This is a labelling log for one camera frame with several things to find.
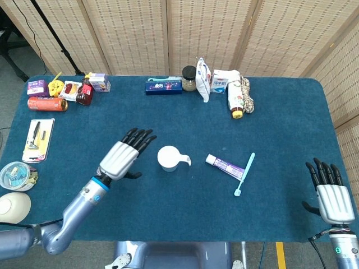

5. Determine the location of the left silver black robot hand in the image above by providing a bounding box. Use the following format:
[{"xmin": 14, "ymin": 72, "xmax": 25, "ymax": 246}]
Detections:
[{"xmin": 98, "ymin": 127, "xmax": 158, "ymax": 184}]

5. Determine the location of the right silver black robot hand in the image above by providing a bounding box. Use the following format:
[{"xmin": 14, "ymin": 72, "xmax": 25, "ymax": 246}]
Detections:
[{"xmin": 302, "ymin": 157, "xmax": 356, "ymax": 225}]

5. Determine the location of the white cup with handle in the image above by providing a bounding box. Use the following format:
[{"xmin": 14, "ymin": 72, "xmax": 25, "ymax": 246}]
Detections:
[{"xmin": 157, "ymin": 145, "xmax": 192, "ymax": 173}]

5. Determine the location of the light blue toothbrush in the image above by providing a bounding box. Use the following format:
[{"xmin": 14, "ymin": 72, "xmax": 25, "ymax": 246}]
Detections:
[{"xmin": 233, "ymin": 152, "xmax": 256, "ymax": 197}]

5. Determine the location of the purple white toothpaste tube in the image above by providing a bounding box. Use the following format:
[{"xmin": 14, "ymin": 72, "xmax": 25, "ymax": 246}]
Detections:
[{"xmin": 205, "ymin": 153, "xmax": 246, "ymax": 180}]

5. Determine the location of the dark red juice bottle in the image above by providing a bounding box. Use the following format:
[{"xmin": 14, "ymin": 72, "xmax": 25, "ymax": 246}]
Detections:
[{"xmin": 75, "ymin": 72, "xmax": 95, "ymax": 106}]

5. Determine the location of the blue felt table cloth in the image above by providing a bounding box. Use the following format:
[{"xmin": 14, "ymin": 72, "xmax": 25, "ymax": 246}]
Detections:
[{"xmin": 0, "ymin": 75, "xmax": 348, "ymax": 243}]

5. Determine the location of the purple juice carton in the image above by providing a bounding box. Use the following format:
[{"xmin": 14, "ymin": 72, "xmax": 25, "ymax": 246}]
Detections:
[{"xmin": 89, "ymin": 72, "xmax": 112, "ymax": 92}]

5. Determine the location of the razor in blister pack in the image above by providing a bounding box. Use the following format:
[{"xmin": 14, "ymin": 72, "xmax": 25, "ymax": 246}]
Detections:
[{"xmin": 21, "ymin": 118, "xmax": 56, "ymax": 164}]

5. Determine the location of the white snack packet red fruit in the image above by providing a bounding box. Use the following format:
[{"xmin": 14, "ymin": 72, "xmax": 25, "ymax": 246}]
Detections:
[{"xmin": 58, "ymin": 80, "xmax": 83, "ymax": 102}]

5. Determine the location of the dark blue long box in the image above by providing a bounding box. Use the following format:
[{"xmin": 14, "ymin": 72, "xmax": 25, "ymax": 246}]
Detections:
[{"xmin": 145, "ymin": 79, "xmax": 183, "ymax": 96}]

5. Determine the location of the teal cleaning brush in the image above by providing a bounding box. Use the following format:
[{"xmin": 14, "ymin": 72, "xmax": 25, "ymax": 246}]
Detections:
[{"xmin": 148, "ymin": 75, "xmax": 183, "ymax": 82}]

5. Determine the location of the orange drink can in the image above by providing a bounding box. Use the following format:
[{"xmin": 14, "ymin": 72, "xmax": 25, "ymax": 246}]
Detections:
[{"xmin": 27, "ymin": 96, "xmax": 69, "ymax": 112}]

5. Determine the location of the yellow tape measure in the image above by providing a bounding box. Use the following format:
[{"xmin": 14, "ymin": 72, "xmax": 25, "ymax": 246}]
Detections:
[{"xmin": 48, "ymin": 71, "xmax": 63, "ymax": 98}]

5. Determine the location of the clear tub of clips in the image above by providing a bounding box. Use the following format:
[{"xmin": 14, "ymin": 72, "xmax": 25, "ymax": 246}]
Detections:
[{"xmin": 0, "ymin": 161, "xmax": 39, "ymax": 192}]

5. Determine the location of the glass jar black lid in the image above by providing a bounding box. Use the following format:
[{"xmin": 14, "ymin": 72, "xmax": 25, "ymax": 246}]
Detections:
[{"xmin": 181, "ymin": 65, "xmax": 197, "ymax": 92}]

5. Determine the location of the small purple box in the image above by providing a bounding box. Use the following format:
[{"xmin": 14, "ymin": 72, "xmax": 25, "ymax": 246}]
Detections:
[{"xmin": 26, "ymin": 79, "xmax": 48, "ymax": 98}]

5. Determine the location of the grey-blue robot torso base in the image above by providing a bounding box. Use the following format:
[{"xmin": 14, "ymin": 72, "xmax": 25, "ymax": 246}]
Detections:
[{"xmin": 105, "ymin": 240, "xmax": 245, "ymax": 269}]

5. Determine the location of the cream round dish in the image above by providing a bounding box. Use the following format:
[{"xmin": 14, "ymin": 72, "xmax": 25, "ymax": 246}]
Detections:
[{"xmin": 0, "ymin": 192, "xmax": 32, "ymax": 224}]

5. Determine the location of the white snack bag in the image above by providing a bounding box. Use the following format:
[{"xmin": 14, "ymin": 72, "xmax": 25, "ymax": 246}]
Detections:
[{"xmin": 195, "ymin": 57, "xmax": 212, "ymax": 104}]

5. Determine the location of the black tripod stand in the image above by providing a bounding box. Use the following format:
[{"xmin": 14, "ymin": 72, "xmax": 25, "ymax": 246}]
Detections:
[{"xmin": 29, "ymin": 0, "xmax": 86, "ymax": 76}]

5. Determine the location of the bamboo folding screen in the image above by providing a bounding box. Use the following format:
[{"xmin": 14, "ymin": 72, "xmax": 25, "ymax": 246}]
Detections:
[{"xmin": 0, "ymin": 0, "xmax": 359, "ymax": 202}]

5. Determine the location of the white blue milk carton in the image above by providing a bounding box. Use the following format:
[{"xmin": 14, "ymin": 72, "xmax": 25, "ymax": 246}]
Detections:
[{"xmin": 210, "ymin": 69, "xmax": 229, "ymax": 94}]

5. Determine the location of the white bottle yellow cap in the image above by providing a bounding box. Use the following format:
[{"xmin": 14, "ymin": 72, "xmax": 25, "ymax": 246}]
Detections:
[{"xmin": 226, "ymin": 69, "xmax": 244, "ymax": 120}]

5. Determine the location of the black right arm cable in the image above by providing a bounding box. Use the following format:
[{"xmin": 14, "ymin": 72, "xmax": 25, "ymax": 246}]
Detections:
[{"xmin": 307, "ymin": 231, "xmax": 329, "ymax": 269}]

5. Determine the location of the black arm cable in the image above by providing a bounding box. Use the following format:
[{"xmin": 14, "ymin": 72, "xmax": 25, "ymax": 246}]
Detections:
[
  {"xmin": 0, "ymin": 218, "xmax": 64, "ymax": 228},
  {"xmin": 307, "ymin": 231, "xmax": 329, "ymax": 269}
]

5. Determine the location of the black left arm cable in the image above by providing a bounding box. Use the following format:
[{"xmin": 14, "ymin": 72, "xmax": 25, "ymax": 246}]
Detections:
[{"xmin": 0, "ymin": 218, "xmax": 64, "ymax": 228}]

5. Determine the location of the braided beige rope bundle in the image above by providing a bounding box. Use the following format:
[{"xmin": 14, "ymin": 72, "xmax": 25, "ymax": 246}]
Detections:
[{"xmin": 240, "ymin": 77, "xmax": 256, "ymax": 114}]

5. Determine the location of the thin black hanging cable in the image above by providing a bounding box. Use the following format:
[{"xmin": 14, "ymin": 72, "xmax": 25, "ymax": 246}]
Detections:
[{"xmin": 11, "ymin": 0, "xmax": 48, "ymax": 72}]

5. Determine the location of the black chair frame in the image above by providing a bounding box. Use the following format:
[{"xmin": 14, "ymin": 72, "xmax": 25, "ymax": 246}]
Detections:
[{"xmin": 0, "ymin": 7, "xmax": 30, "ymax": 82}]

